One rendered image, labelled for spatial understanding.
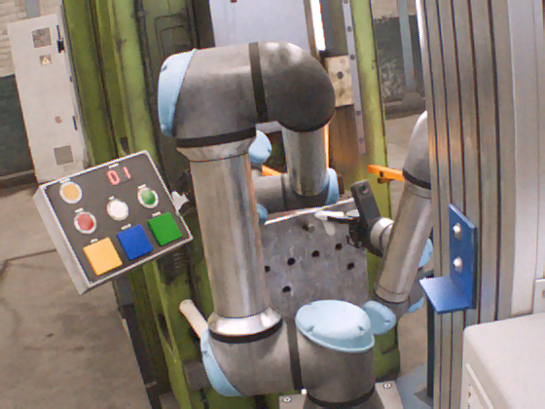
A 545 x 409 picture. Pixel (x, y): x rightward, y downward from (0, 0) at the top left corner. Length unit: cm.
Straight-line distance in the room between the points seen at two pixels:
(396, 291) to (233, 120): 55
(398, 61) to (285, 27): 696
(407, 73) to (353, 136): 672
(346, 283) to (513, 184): 150
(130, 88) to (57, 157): 539
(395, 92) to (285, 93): 791
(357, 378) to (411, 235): 32
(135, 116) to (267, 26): 48
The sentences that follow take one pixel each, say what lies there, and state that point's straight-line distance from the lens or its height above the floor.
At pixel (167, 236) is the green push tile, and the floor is 99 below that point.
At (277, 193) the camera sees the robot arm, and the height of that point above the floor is 116.
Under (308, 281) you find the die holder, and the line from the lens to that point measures 183.
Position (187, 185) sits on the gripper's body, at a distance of 130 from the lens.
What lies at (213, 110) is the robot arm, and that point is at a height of 138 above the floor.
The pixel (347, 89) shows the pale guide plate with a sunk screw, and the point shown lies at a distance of 197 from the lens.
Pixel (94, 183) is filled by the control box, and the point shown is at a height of 116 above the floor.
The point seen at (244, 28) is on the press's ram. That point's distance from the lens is 167.
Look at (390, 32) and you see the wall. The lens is 858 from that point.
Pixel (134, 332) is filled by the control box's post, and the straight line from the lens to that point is 166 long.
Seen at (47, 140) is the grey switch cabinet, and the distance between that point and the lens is 708.
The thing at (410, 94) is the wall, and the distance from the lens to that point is 873.
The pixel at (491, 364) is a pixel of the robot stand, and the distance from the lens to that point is 43.
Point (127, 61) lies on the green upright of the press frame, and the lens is 172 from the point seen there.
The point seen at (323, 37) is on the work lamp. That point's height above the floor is 143.
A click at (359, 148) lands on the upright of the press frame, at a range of 204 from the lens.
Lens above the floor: 148
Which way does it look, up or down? 18 degrees down
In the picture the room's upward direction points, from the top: 8 degrees counter-clockwise
